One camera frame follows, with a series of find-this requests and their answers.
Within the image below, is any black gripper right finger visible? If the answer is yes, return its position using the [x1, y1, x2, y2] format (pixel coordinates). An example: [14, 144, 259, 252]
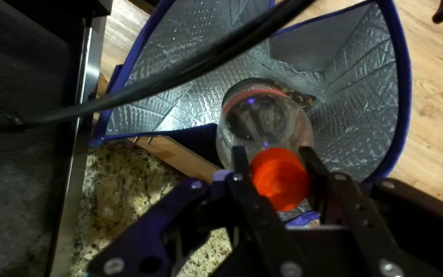
[297, 144, 413, 277]

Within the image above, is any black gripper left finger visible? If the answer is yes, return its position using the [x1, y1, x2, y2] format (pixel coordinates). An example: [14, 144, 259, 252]
[88, 144, 305, 277]

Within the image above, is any Coca-Cola plastic bottle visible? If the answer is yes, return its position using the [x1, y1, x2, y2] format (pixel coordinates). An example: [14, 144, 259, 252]
[216, 77, 317, 214]

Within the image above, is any black stainless microwave oven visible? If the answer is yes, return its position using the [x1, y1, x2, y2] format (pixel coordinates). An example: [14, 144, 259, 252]
[0, 0, 116, 277]

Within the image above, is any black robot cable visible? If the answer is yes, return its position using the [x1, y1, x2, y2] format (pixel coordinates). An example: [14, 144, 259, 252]
[0, 0, 319, 138]

